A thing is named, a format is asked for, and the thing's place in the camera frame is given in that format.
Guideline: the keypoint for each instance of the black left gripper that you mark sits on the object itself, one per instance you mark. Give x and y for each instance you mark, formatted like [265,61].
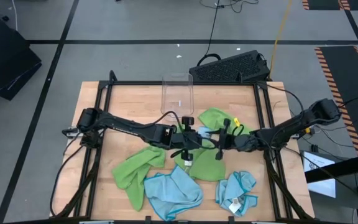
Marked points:
[186,140]

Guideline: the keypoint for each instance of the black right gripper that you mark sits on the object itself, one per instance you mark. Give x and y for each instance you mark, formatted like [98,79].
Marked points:
[244,143]

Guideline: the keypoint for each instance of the light blue microfiber towel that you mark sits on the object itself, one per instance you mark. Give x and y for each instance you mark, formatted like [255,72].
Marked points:
[172,193]
[235,186]
[203,130]

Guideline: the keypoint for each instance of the green microfiber towel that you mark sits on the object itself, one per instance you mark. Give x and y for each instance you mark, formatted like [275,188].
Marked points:
[135,174]
[207,168]
[213,118]

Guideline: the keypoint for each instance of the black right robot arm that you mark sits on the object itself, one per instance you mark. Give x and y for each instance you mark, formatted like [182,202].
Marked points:
[291,126]

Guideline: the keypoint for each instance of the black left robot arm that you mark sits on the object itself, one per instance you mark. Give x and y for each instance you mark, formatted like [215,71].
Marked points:
[129,129]

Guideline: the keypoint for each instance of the clear plastic bin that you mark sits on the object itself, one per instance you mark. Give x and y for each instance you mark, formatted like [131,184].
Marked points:
[177,93]

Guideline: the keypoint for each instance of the black perforated computer case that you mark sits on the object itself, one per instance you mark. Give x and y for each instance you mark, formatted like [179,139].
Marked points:
[228,67]

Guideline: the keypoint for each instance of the black metal beam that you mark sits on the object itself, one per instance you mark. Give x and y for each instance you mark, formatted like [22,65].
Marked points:
[346,166]

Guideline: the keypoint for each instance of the black cabinet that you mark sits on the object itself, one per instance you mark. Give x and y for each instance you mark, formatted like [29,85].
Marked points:
[5,62]

